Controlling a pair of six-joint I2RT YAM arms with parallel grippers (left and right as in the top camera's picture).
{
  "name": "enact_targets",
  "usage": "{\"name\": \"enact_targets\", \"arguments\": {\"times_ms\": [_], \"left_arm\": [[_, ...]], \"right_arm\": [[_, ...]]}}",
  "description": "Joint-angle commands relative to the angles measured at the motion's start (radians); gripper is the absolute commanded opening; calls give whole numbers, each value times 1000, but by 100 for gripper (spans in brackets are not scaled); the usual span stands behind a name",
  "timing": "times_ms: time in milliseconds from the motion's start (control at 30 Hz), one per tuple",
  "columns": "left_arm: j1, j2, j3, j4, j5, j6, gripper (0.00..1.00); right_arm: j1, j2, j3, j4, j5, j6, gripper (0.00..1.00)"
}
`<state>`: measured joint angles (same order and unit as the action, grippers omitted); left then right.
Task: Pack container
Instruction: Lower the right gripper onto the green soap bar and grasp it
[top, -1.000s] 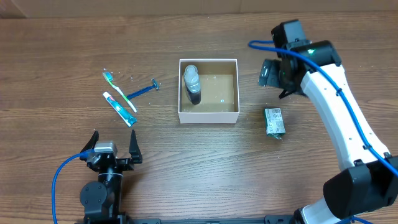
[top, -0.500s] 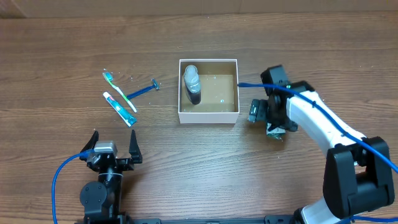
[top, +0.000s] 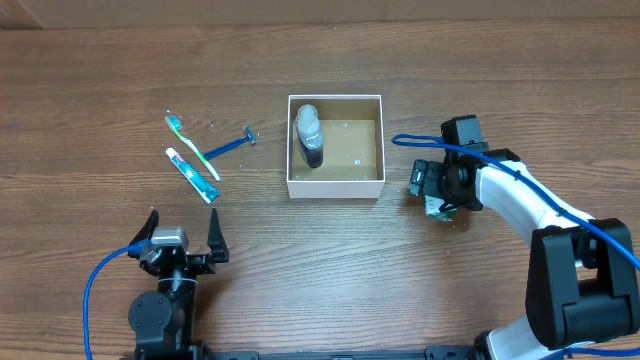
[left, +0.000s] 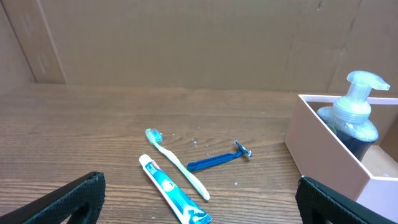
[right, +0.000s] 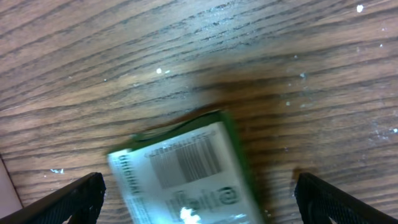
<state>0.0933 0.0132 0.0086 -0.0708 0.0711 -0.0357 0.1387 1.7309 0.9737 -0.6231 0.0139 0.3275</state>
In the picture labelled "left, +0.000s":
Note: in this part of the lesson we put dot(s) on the blue disposable razor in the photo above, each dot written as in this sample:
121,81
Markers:
220,159

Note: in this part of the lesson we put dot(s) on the pink cardboard box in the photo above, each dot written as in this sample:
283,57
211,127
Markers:
319,154

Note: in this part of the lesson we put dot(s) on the teal toothpaste tube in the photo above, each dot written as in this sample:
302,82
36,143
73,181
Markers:
184,208

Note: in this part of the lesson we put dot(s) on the green white toothbrush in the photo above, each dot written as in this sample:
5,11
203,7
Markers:
155,138

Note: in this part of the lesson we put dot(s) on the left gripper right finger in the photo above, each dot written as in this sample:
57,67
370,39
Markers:
319,204

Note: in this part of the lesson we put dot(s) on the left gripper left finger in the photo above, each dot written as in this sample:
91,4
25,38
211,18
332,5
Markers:
80,201

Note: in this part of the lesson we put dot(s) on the dark soap pump bottle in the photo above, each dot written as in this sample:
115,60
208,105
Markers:
348,116

